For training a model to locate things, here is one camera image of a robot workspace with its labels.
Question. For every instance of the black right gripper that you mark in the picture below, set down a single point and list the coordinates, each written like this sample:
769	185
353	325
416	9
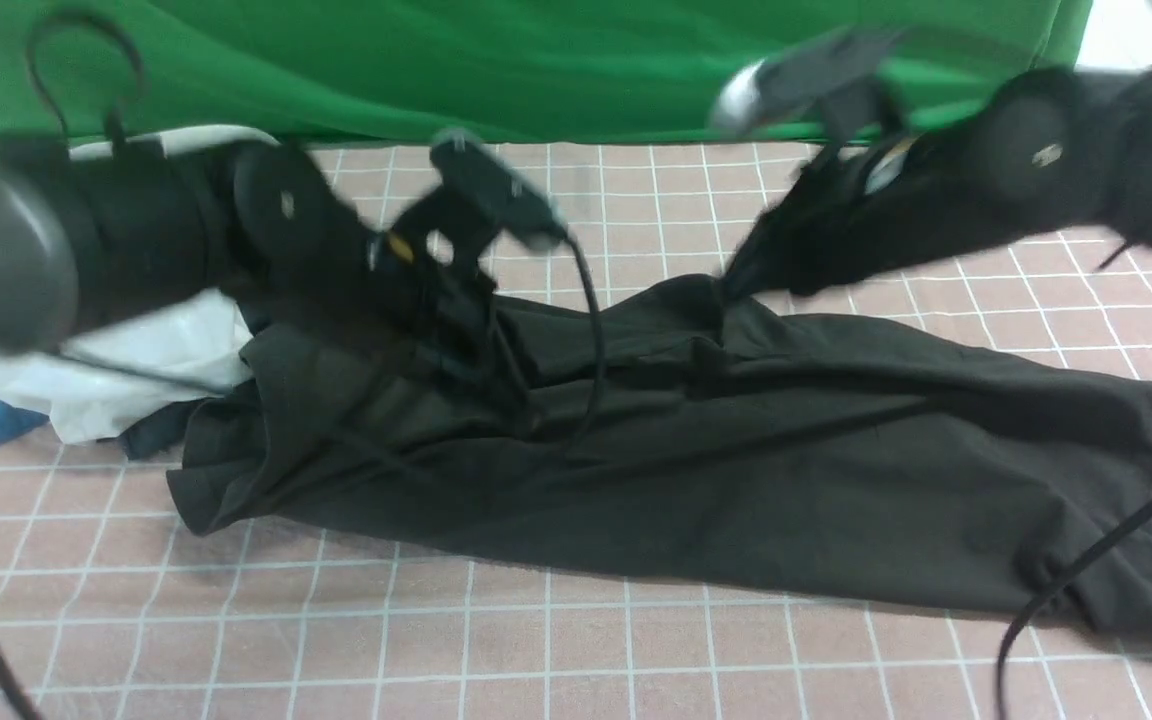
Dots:
845	219

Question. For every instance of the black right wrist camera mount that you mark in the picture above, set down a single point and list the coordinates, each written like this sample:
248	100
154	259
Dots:
836	78

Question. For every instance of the green backdrop cloth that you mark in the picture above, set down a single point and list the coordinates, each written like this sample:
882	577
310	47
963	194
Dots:
545	71

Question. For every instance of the gray long-sleeve top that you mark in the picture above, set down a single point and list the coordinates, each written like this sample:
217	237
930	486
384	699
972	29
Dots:
821	454

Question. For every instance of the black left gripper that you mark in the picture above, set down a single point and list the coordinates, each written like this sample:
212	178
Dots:
433	322

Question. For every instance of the pink grid table mat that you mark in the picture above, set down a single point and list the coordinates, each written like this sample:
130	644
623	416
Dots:
109	610

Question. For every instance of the dark teal garment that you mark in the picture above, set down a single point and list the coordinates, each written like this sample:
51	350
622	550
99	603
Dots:
158	432

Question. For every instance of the blue garment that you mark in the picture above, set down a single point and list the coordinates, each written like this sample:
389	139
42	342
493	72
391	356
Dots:
16	422

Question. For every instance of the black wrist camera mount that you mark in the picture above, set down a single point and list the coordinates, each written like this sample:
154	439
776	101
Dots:
479	196
836	78

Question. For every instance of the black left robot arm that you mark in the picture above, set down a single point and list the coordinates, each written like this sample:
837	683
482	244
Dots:
279	241

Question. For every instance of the white garment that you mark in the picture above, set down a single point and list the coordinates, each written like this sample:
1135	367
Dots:
136	370

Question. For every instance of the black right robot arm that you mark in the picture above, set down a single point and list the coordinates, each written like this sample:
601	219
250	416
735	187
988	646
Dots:
1052	149

